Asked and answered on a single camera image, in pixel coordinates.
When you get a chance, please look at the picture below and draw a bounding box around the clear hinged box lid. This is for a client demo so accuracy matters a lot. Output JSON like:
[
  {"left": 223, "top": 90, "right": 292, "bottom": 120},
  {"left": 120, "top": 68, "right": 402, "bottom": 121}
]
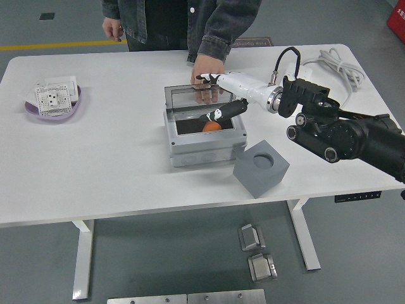
[{"left": 164, "top": 82, "right": 237, "bottom": 112}]

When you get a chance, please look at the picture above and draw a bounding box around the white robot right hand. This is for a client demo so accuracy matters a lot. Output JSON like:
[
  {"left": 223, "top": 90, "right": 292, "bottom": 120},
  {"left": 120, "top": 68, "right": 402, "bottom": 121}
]
[{"left": 196, "top": 72, "right": 275, "bottom": 123}]

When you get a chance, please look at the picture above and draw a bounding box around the grey electrical junction box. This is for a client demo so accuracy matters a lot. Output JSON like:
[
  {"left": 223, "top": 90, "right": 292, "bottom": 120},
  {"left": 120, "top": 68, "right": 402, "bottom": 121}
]
[{"left": 163, "top": 104, "right": 247, "bottom": 168}]

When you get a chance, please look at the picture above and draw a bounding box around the person's right hand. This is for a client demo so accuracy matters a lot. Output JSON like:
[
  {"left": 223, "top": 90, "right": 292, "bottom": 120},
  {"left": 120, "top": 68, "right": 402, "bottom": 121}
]
[{"left": 103, "top": 17, "right": 123, "bottom": 42}]

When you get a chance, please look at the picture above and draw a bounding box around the white socket module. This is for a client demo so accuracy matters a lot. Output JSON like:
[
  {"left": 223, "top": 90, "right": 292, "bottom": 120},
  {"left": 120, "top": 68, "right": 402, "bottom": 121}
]
[{"left": 34, "top": 85, "right": 72, "bottom": 115}]

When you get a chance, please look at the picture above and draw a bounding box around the person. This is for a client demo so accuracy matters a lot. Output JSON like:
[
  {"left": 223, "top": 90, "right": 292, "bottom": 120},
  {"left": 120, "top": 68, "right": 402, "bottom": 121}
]
[{"left": 101, "top": 0, "right": 263, "bottom": 105}]

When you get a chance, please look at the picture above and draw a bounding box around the small metal block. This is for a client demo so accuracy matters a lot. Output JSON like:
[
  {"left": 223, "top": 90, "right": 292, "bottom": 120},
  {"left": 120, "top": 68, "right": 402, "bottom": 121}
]
[
  {"left": 247, "top": 253, "right": 278, "bottom": 282},
  {"left": 237, "top": 224, "right": 266, "bottom": 252}
]

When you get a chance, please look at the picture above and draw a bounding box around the white power cord with plug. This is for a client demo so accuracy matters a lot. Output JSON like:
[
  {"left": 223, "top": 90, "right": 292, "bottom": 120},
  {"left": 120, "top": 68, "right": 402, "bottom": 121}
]
[{"left": 300, "top": 47, "right": 366, "bottom": 109}]

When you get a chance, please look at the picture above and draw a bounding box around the purple bowl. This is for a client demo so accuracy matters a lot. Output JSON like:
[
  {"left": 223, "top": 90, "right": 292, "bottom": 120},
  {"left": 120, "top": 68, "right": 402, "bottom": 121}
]
[{"left": 24, "top": 84, "right": 83, "bottom": 122}]

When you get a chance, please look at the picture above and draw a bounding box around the grey metal plate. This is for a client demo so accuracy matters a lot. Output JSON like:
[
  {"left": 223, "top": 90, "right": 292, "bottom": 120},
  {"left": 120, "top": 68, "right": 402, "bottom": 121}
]
[
  {"left": 106, "top": 294, "right": 187, "bottom": 304},
  {"left": 187, "top": 288, "right": 266, "bottom": 304}
]

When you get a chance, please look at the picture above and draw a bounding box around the white table leg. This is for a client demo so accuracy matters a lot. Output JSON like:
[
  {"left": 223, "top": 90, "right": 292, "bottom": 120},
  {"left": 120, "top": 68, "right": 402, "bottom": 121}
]
[
  {"left": 286, "top": 198, "right": 322, "bottom": 272},
  {"left": 72, "top": 219, "right": 95, "bottom": 301}
]

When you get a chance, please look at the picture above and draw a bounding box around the white wall switch plate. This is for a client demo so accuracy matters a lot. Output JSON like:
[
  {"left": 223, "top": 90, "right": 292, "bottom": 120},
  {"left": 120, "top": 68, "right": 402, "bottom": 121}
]
[{"left": 44, "top": 75, "right": 79, "bottom": 107}]

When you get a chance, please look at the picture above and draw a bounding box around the black table control panel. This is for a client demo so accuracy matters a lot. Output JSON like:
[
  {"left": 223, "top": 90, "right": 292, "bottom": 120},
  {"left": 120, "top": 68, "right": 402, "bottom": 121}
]
[{"left": 334, "top": 191, "right": 382, "bottom": 203}]

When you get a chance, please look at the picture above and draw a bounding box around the dark floor sign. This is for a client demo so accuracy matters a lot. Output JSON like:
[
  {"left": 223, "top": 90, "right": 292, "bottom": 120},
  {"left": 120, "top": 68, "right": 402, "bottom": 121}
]
[{"left": 230, "top": 36, "right": 273, "bottom": 49}]

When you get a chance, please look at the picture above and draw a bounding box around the white power strip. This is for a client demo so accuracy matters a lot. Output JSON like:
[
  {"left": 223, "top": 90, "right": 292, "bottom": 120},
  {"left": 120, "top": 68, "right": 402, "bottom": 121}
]
[{"left": 283, "top": 62, "right": 314, "bottom": 84}]

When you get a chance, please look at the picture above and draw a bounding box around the red box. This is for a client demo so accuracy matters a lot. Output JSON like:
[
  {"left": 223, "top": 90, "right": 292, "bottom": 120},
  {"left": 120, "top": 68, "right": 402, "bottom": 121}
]
[{"left": 386, "top": 0, "right": 405, "bottom": 41}]

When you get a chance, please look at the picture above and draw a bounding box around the yellow floor tape line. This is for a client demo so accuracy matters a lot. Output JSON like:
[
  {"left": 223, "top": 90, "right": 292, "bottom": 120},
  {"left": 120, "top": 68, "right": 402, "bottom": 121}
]
[{"left": 0, "top": 39, "right": 129, "bottom": 52}]

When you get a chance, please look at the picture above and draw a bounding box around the grey cube with round hole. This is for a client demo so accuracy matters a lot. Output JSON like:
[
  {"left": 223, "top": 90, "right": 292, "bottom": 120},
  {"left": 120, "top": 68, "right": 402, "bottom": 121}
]
[{"left": 233, "top": 140, "right": 290, "bottom": 200}]

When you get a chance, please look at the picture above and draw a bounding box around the person's left hand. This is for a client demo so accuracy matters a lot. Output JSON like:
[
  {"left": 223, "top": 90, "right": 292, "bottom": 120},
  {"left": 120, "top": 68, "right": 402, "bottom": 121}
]
[{"left": 190, "top": 53, "right": 226, "bottom": 105}]

